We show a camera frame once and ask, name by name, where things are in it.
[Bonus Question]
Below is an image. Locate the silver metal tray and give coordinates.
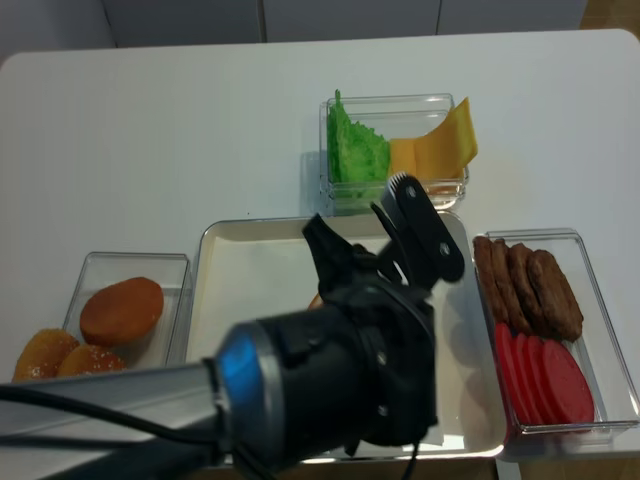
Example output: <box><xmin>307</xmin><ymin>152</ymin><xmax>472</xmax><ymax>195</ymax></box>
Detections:
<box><xmin>186</xmin><ymin>219</ymin><xmax>506</xmax><ymax>460</ymax></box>

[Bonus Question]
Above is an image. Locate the brown meat patty leftmost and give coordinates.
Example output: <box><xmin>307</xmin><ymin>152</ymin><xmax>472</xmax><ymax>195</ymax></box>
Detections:
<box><xmin>473</xmin><ymin>236</ymin><xmax>509</xmax><ymax>324</ymax></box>

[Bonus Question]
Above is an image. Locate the clear bin with greens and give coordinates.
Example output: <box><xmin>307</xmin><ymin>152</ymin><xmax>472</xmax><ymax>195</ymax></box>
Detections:
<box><xmin>318</xmin><ymin>93</ymin><xmax>469</xmax><ymax>216</ymax></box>

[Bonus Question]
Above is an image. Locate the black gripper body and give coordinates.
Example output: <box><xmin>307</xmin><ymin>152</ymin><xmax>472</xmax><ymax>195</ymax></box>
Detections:
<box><xmin>279</xmin><ymin>238</ymin><xmax>440</xmax><ymax>459</ymax></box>

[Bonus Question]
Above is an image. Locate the red tomato slice leftmost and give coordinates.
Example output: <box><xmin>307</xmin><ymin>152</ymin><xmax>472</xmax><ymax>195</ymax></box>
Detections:
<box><xmin>495</xmin><ymin>323</ymin><xmax>531</xmax><ymax>425</ymax></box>

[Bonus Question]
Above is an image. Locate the flat yellow cheese slice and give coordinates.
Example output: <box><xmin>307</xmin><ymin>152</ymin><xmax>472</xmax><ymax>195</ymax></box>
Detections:
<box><xmin>389</xmin><ymin>138</ymin><xmax>416</xmax><ymax>176</ymax></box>

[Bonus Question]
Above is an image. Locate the plain brown bun half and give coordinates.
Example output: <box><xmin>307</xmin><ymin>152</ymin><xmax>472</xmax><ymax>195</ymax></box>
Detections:
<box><xmin>79</xmin><ymin>277</ymin><xmax>164</xmax><ymax>347</ymax></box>

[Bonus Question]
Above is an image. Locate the brown meat patty rightmost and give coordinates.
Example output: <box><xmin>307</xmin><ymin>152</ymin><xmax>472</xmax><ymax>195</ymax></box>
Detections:
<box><xmin>527</xmin><ymin>249</ymin><xmax>584</xmax><ymax>342</ymax></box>

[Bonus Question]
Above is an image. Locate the brown meat patty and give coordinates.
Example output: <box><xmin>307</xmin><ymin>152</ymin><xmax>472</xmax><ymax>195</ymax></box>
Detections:
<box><xmin>492</xmin><ymin>239</ymin><xmax>533</xmax><ymax>335</ymax></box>
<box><xmin>473</xmin><ymin>236</ymin><xmax>509</xmax><ymax>324</ymax></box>
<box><xmin>527</xmin><ymin>249</ymin><xmax>584</xmax><ymax>342</ymax></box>
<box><xmin>507</xmin><ymin>243</ymin><xmax>557</xmax><ymax>338</ymax></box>

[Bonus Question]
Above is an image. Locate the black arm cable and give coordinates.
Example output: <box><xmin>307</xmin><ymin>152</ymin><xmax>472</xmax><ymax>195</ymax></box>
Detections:
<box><xmin>0</xmin><ymin>357</ymin><xmax>421</xmax><ymax>480</ymax></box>

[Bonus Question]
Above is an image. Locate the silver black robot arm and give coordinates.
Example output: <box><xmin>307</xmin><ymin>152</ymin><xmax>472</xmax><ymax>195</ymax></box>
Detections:
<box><xmin>1</xmin><ymin>172</ymin><xmax>465</xmax><ymax>479</ymax></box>

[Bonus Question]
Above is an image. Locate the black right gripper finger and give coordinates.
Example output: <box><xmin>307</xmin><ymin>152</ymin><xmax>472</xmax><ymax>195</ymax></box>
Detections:
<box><xmin>371</xmin><ymin>173</ymin><xmax>465</xmax><ymax>290</ymax></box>

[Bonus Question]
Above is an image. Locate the red tomato slice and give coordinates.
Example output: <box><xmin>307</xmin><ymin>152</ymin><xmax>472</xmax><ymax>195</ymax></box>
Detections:
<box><xmin>495</xmin><ymin>323</ymin><xmax>531</xmax><ymax>425</ymax></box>
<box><xmin>540</xmin><ymin>340</ymin><xmax>595</xmax><ymax>424</ymax></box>
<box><xmin>513</xmin><ymin>333</ymin><xmax>543</xmax><ymax>425</ymax></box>
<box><xmin>525</xmin><ymin>336</ymin><xmax>557</xmax><ymax>425</ymax></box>

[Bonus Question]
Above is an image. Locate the sesame bun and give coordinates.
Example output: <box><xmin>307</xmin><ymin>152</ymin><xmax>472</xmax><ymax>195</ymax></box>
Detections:
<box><xmin>57</xmin><ymin>344</ymin><xmax>126</xmax><ymax>377</ymax></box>
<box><xmin>12</xmin><ymin>329</ymin><xmax>79</xmax><ymax>383</ymax></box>

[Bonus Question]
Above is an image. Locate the clear bin with buns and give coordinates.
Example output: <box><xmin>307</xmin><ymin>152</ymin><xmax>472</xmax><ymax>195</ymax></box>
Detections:
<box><xmin>63</xmin><ymin>252</ymin><xmax>193</xmax><ymax>369</ymax></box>

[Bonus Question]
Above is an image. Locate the clear bin with patties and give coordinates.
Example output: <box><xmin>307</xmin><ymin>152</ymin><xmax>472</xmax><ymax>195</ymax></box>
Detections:
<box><xmin>473</xmin><ymin>228</ymin><xmax>638</xmax><ymax>443</ymax></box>

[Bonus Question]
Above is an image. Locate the red tomato slice rightmost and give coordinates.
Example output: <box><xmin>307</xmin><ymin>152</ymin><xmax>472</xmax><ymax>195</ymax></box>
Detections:
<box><xmin>540</xmin><ymin>340</ymin><xmax>595</xmax><ymax>424</ymax></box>

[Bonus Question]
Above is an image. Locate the bent yellow cheese slice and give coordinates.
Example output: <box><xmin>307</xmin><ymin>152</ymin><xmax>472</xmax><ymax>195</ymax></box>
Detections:
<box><xmin>414</xmin><ymin>97</ymin><xmax>478</xmax><ymax>181</ymax></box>

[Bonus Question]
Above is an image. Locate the green lettuce leaf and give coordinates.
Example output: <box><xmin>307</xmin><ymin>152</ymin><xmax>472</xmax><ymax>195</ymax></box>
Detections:
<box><xmin>327</xmin><ymin>89</ymin><xmax>391</xmax><ymax>184</ymax></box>

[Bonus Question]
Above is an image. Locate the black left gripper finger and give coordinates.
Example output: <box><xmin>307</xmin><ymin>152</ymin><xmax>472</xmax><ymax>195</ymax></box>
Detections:
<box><xmin>302</xmin><ymin>214</ymin><xmax>354</xmax><ymax>295</ymax></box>

